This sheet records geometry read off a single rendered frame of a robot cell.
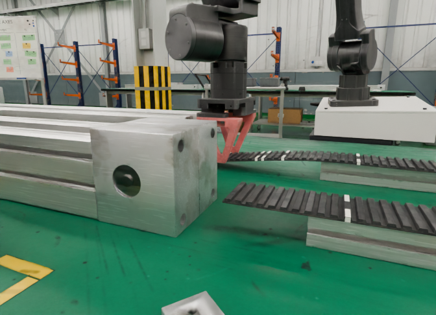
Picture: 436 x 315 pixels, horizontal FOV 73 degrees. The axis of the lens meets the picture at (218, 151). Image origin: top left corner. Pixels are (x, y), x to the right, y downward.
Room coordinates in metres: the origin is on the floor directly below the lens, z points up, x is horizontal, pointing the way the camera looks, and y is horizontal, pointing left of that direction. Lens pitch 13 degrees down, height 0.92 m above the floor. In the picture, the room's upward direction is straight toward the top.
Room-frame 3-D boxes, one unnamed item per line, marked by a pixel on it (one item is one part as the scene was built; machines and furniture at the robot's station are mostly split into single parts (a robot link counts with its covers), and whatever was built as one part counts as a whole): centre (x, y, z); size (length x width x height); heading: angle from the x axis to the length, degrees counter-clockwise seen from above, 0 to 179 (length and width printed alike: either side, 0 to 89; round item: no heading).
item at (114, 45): (9.84, 4.75, 1.10); 3.30 x 0.90 x 2.20; 67
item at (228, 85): (0.48, -0.02, 0.91); 0.10 x 0.07 x 0.07; 158
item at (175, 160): (0.32, 0.06, 0.83); 0.12 x 0.09 x 0.10; 158
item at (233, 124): (0.46, -0.01, 0.84); 0.07 x 0.07 x 0.09; 68
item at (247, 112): (0.49, -0.02, 0.84); 0.07 x 0.07 x 0.09; 68
